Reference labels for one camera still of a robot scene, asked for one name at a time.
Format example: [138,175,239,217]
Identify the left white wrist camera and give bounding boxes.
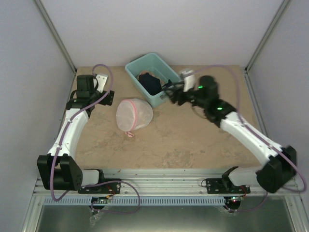
[96,73,108,93]

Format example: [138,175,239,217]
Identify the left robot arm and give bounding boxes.
[37,74,114,193]

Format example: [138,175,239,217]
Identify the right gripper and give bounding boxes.
[163,82,207,109]

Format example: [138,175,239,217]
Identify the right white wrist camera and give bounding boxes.
[180,69,196,92]

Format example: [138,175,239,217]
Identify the teal plastic bin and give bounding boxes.
[125,53,181,108]

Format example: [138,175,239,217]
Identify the right frame post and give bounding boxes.
[244,0,292,74]

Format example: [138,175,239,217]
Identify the right circuit board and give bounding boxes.
[229,196,243,202]

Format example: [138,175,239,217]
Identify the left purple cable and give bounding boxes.
[52,63,141,215]

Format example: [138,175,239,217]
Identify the left frame post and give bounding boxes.
[33,0,77,74]

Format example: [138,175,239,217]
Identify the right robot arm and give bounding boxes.
[162,75,297,193]

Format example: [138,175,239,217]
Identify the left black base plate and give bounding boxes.
[78,179,121,194]

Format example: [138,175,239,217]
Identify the purple cable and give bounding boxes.
[52,63,141,215]
[190,64,307,213]

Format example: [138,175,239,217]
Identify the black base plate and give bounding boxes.
[204,178,251,194]
[78,179,121,194]

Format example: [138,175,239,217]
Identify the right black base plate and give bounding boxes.
[204,178,251,194]

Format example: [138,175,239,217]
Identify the dark clothes in bin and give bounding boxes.
[138,72,171,96]

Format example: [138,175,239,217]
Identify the frame post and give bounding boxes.
[33,0,77,74]
[244,0,292,74]

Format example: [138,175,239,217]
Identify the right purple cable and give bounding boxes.
[190,64,307,213]

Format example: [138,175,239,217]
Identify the white mesh laundry bag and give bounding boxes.
[116,98,153,137]

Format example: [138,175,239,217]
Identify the aluminium rail frame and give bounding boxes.
[22,169,309,232]

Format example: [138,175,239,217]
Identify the beige garment in bin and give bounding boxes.
[139,70,166,86]

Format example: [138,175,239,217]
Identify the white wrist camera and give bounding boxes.
[96,73,108,93]
[180,69,196,92]

